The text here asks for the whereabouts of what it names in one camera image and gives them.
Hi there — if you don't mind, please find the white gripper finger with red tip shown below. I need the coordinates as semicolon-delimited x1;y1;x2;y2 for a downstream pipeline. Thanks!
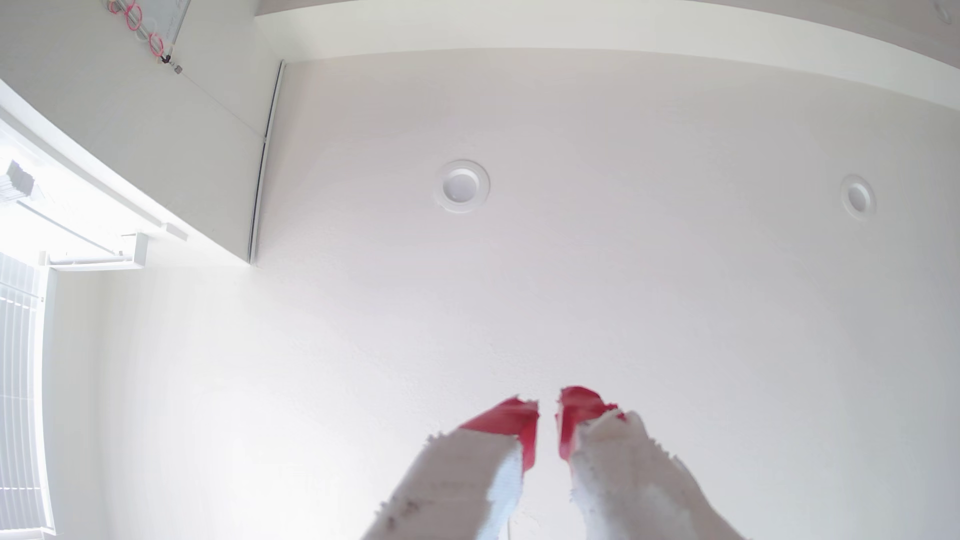
362;396;540;540
556;386;745;540

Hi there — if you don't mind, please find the white window blind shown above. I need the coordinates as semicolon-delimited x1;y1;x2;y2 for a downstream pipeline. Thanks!
0;253;55;535

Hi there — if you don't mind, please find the pink cord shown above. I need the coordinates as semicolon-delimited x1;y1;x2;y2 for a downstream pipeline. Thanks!
107;0;183;74

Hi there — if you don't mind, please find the round recessed ceiling light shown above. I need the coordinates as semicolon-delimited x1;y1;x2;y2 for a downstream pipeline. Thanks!
433;159;492;215
840;174;877;222

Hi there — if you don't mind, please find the white curtain rod bracket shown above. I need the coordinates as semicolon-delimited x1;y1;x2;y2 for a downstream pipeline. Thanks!
41;232;149;272

